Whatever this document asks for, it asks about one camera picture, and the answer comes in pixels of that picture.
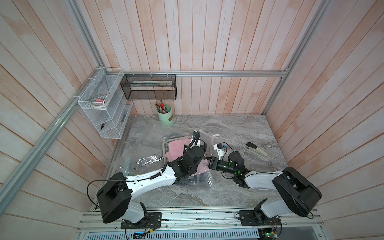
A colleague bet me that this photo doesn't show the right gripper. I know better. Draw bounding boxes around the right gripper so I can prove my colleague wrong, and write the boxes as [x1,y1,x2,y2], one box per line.
[200,157,238,177]

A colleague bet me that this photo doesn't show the pink fleece blanket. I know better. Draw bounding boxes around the pink fleece blanket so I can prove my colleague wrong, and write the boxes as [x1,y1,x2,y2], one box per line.
[166,137,210,175]

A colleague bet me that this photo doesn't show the clear plastic vacuum bag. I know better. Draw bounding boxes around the clear plastic vacuum bag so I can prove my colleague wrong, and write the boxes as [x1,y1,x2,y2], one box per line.
[117,120,216,189]

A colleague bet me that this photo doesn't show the black white houndstooth knit blanket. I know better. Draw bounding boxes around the black white houndstooth knit blanket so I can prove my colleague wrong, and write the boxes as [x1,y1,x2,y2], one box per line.
[162,137,184,161]

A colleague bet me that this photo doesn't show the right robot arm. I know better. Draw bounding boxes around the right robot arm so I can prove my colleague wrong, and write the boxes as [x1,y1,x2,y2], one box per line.
[208,152,322,220]

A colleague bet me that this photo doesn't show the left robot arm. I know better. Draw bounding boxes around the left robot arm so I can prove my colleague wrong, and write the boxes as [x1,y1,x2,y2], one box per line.
[96,141,207,224]

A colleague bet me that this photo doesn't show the dark blue folded blanket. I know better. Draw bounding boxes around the dark blue folded blanket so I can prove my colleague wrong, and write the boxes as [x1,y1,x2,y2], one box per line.
[178,173,211,188]

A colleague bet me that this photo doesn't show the grey black stapler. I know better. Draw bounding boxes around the grey black stapler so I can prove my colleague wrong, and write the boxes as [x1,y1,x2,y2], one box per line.
[246,142,268,158]

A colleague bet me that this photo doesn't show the mint green pencil cup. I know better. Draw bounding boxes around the mint green pencil cup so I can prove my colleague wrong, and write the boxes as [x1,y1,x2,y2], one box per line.
[158,105,174,126]

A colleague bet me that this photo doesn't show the coloured pencils in cup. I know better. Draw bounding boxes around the coloured pencils in cup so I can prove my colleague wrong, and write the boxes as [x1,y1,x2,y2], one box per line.
[155,100,167,114]

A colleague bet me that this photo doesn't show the tape roll on shelf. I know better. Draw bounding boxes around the tape roll on shelf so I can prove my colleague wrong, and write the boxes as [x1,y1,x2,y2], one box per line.
[90,97,110,109]

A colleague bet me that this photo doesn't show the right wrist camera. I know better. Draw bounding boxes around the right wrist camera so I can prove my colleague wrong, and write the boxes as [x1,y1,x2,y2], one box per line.
[214,143,227,160]

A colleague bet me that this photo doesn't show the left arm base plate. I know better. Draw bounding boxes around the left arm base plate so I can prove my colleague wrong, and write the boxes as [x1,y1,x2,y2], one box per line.
[121,212,162,230]

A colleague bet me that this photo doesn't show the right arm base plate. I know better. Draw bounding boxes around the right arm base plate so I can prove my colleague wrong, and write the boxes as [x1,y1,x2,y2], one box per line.
[236,210,281,227]

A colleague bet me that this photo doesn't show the aluminium frame rail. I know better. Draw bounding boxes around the aluminium frame rail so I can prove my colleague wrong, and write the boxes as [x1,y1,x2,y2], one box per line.
[122,71,288,78]

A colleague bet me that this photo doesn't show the black mesh wall basket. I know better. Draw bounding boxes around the black mesh wall basket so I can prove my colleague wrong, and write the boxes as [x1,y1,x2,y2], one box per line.
[120,74,177,101]

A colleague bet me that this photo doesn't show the white wire mesh shelf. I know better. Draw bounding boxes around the white wire mesh shelf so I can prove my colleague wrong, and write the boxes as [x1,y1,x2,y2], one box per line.
[78,68,133,139]

